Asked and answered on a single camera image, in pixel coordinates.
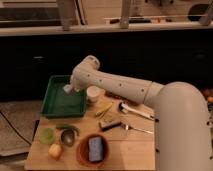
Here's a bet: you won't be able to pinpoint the white cloth towel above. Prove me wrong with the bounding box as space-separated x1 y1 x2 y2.
63 84 73 94

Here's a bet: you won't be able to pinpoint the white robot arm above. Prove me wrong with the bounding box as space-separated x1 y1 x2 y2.
71 55 213 171

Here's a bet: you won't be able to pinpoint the green plastic tray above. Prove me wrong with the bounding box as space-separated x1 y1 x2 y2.
41 75 86 118

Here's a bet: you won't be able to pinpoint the white cup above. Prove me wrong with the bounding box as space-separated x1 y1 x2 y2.
86 86 101 103

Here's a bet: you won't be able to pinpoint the wooden board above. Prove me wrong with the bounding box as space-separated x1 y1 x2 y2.
25 93 155 171

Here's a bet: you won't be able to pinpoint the blue sponge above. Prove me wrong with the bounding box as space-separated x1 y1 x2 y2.
89 136 103 162

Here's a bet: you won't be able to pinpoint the green chili pepper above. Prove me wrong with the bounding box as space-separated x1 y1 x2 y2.
56 124 80 136

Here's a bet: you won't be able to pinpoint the small metal cup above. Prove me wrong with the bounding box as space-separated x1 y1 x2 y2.
60 130 75 146

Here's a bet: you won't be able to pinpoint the terracotta bowl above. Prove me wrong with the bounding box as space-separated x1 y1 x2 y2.
76 134 109 168

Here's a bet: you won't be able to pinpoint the light green plastic cup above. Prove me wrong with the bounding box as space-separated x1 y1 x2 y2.
39 128 54 145

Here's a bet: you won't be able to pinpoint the yellow plastic fruit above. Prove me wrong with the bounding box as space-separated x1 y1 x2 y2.
48 144 63 159

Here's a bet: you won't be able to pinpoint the spice bottles on floor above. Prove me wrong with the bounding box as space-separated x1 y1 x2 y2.
201 89 213 111

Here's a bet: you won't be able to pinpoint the white handled spatula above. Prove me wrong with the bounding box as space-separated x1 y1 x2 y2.
119 102 154 120

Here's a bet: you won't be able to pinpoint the black handled scrub brush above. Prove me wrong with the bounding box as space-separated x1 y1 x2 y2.
99 116 121 131

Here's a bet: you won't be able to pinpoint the black cable on floor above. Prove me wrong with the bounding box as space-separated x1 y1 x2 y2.
0 110 33 147

